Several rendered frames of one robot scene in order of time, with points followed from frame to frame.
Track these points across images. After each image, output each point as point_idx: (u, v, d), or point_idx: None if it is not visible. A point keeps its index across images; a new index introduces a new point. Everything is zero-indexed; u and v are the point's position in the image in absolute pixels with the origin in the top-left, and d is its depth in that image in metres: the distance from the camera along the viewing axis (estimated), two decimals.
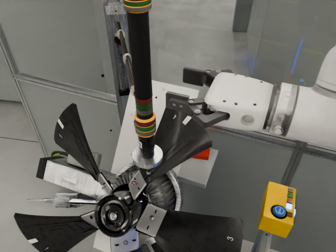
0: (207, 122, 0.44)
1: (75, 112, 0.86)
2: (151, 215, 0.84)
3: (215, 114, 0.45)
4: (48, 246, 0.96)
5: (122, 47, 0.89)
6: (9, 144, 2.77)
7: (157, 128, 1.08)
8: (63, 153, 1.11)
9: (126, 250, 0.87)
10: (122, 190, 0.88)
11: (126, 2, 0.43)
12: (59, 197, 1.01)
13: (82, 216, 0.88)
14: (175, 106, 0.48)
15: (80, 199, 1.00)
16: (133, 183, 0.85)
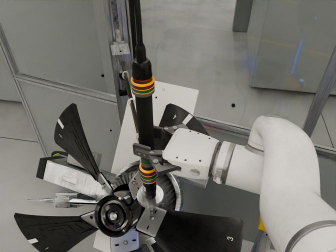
0: (159, 171, 0.57)
1: (75, 112, 0.86)
2: (151, 215, 0.84)
3: (168, 165, 0.58)
4: (48, 246, 0.96)
5: (127, 89, 0.99)
6: (9, 144, 2.77)
7: None
8: (63, 153, 1.11)
9: (126, 250, 0.87)
10: (122, 190, 0.88)
11: (134, 90, 0.53)
12: (59, 197, 1.01)
13: (82, 216, 0.88)
14: (140, 154, 0.61)
15: (80, 199, 1.00)
16: (133, 183, 0.85)
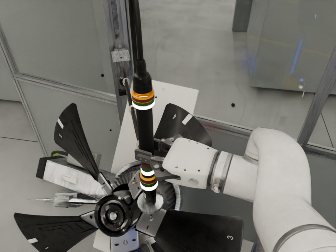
0: (158, 177, 0.59)
1: (75, 112, 0.86)
2: None
3: (167, 172, 0.60)
4: (48, 246, 0.96)
5: (128, 96, 1.01)
6: (9, 144, 2.77)
7: (157, 128, 1.08)
8: (63, 153, 1.11)
9: (126, 250, 0.87)
10: (122, 190, 0.88)
11: (135, 103, 0.55)
12: (59, 197, 1.01)
13: (82, 216, 0.88)
14: (141, 160, 0.64)
15: (80, 199, 1.00)
16: (133, 183, 0.85)
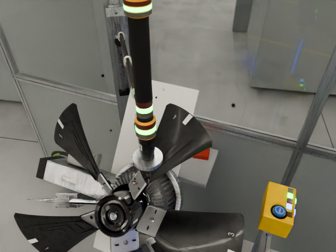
0: None
1: (75, 112, 0.86)
2: (150, 218, 0.85)
3: None
4: (48, 246, 0.96)
5: (122, 49, 0.89)
6: (9, 144, 2.77)
7: (157, 128, 1.08)
8: (63, 153, 1.11)
9: (126, 250, 0.87)
10: (122, 190, 0.88)
11: (127, 8, 0.43)
12: (59, 197, 1.01)
13: (82, 216, 0.88)
14: None
15: (80, 199, 1.00)
16: (133, 183, 0.85)
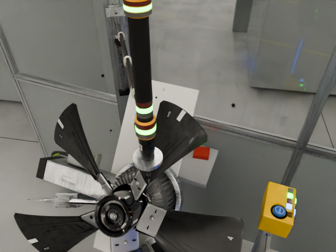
0: None
1: (198, 142, 0.75)
2: (126, 241, 0.87)
3: None
4: (62, 137, 0.95)
5: (122, 49, 0.89)
6: (9, 144, 2.77)
7: None
8: (63, 153, 1.11)
9: (91, 222, 0.91)
10: (140, 204, 0.86)
11: (127, 8, 0.43)
12: (59, 197, 1.01)
13: (101, 176, 0.86)
14: None
15: (80, 199, 1.00)
16: (150, 218, 0.84)
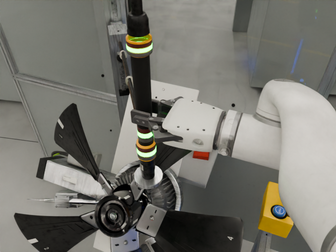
0: (156, 138, 0.52)
1: None
2: (126, 241, 0.87)
3: (168, 133, 0.53)
4: (62, 137, 0.95)
5: (124, 68, 0.93)
6: (9, 144, 2.77)
7: None
8: (63, 153, 1.11)
9: (91, 222, 0.91)
10: (140, 204, 0.86)
11: (129, 49, 0.48)
12: (59, 197, 1.01)
13: (101, 176, 0.86)
14: (138, 122, 0.56)
15: (80, 199, 1.00)
16: (150, 218, 0.84)
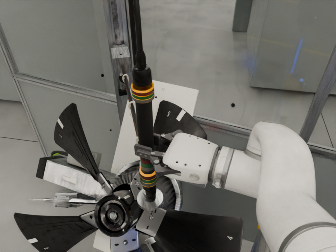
0: (158, 172, 0.58)
1: None
2: (126, 241, 0.87)
3: (168, 167, 0.59)
4: (62, 137, 0.95)
5: (127, 93, 1.00)
6: (9, 144, 2.77)
7: None
8: (63, 153, 1.11)
9: (91, 222, 0.91)
10: None
11: (135, 96, 0.54)
12: (59, 197, 1.01)
13: (101, 176, 0.86)
14: (141, 155, 0.63)
15: (80, 199, 1.00)
16: (150, 218, 0.84)
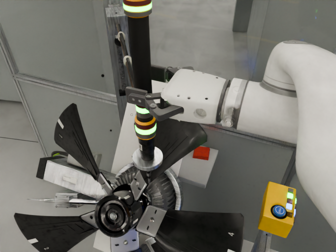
0: (161, 115, 0.46)
1: (198, 142, 0.75)
2: (126, 241, 0.87)
3: (169, 108, 0.48)
4: (62, 137, 0.95)
5: (122, 49, 0.89)
6: (9, 144, 2.77)
7: None
8: (63, 153, 1.11)
9: (91, 222, 0.91)
10: (140, 204, 0.86)
11: (127, 7, 0.43)
12: (59, 197, 1.01)
13: (101, 176, 0.86)
14: (134, 100, 0.50)
15: (80, 199, 1.00)
16: (150, 219, 0.84)
